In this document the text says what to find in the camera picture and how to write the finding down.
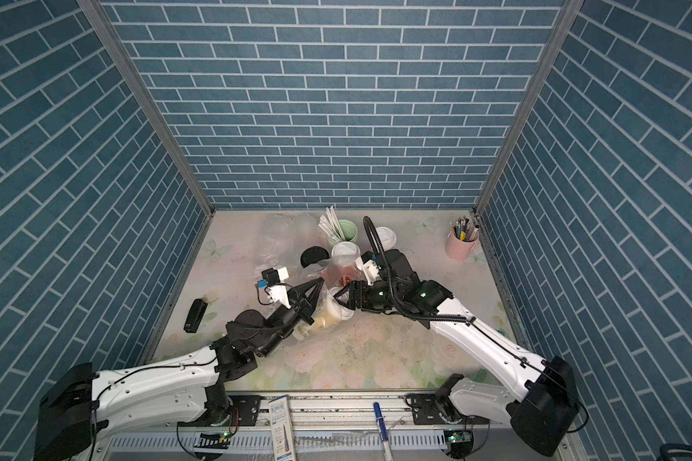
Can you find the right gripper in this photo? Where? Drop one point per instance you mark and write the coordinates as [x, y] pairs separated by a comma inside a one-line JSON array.
[[363, 303]]

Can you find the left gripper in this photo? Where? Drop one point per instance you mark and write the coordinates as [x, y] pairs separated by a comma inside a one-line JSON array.
[[305, 307]]

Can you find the beige cup white lid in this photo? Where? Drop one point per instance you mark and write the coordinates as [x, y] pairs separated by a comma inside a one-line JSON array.
[[327, 314]]

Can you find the clear plastic carrier bag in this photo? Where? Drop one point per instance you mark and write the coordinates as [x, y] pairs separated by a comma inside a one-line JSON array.
[[303, 330]]

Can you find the red cup white lid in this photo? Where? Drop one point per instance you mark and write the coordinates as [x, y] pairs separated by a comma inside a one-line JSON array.
[[345, 259], [387, 236]]

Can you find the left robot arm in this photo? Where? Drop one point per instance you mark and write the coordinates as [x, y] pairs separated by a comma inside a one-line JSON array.
[[85, 406]]

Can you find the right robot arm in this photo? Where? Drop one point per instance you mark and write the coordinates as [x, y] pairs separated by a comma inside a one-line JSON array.
[[542, 399]]

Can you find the spare clear plastic bags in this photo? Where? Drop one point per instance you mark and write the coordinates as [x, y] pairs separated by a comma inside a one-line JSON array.
[[281, 241]]

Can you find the red cup black lid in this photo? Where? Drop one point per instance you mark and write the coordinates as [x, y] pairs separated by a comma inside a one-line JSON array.
[[315, 257]]

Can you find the green straw holder cup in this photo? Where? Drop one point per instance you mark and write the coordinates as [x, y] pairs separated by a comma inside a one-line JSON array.
[[348, 233]]

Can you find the white blue label card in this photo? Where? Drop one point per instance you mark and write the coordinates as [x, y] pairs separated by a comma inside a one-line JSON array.
[[281, 429]]

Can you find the pink pencil bucket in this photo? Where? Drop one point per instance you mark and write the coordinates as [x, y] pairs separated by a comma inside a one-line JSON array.
[[459, 250]]

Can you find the pencils in bucket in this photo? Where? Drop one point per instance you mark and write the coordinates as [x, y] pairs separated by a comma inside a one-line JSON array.
[[466, 229]]

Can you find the blue white marker pen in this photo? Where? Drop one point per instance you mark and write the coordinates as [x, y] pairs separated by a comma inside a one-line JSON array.
[[383, 432]]

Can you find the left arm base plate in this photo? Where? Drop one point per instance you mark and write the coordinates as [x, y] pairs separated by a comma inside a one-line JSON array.
[[242, 410]]

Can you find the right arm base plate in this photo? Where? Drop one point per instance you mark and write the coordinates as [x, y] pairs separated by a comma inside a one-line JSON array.
[[427, 412]]

